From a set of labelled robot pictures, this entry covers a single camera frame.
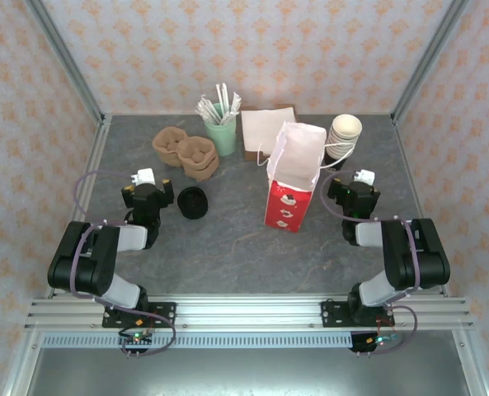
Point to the stack of black lids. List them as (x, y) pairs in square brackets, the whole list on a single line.
[(192, 202)]

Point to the small circuit board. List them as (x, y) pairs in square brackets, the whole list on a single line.
[(137, 339), (378, 340)]

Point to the white napkin stack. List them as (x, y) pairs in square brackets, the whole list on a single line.
[(260, 128)]

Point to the aluminium frame post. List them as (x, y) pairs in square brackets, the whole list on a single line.
[(68, 62), (425, 62)]

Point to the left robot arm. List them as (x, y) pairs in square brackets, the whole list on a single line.
[(87, 264)]

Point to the red and white paper bag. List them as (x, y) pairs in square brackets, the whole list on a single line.
[(293, 152)]

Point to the aluminium frame cross rail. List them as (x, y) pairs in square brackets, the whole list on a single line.
[(248, 315)]

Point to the white paper-wrapped straw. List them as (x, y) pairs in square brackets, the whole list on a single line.
[(225, 97), (236, 103), (207, 103), (219, 99), (205, 112)]

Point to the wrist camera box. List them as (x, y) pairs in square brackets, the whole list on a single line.
[(365, 177), (145, 176)]

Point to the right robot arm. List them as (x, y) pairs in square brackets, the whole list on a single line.
[(417, 255)]

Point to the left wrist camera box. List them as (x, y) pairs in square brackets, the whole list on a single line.
[(145, 176)]

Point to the stack of paper cups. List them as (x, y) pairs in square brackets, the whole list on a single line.
[(345, 125)]

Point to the aluminium frame leg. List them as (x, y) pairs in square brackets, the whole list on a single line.
[(468, 363), (21, 363)]

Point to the mint green straw cup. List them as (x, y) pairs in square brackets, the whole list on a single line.
[(221, 138)]

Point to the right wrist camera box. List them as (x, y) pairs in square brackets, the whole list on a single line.
[(365, 177)]

